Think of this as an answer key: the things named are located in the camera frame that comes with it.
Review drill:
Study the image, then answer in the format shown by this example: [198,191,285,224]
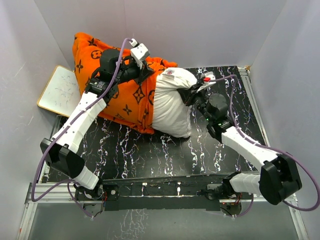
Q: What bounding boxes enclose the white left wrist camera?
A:
[130,38,150,70]

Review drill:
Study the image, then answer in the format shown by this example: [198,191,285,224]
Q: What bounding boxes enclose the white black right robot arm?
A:
[178,84,302,205]

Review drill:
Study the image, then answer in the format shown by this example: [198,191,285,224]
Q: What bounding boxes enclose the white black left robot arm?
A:
[40,44,152,200]

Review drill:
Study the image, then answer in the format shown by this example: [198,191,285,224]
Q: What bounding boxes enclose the orange patterned plush pillowcase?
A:
[72,32,178,134]

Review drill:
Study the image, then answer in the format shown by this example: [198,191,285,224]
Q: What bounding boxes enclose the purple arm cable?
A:
[30,37,137,221]
[209,73,320,220]

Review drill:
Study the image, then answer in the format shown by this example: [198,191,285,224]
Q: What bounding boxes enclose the small white dry-erase board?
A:
[37,65,81,117]

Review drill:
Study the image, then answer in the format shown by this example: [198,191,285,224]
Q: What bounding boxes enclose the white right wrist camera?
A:
[196,71,217,93]

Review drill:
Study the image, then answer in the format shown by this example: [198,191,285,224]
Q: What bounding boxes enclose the white pillow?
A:
[152,67,197,138]

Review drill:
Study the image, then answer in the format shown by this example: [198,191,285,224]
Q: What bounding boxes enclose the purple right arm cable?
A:
[209,73,320,220]

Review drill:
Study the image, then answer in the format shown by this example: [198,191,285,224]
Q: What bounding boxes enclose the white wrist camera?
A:
[130,38,150,70]
[196,71,217,93]

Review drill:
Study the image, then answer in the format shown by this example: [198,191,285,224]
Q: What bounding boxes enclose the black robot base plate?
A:
[72,174,253,212]

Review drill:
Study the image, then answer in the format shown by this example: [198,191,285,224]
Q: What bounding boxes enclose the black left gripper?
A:
[113,58,154,86]

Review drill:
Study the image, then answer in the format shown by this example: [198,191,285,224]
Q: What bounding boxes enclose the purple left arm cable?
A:
[30,37,137,221]

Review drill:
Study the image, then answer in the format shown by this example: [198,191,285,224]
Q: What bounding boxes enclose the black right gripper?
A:
[179,82,214,123]

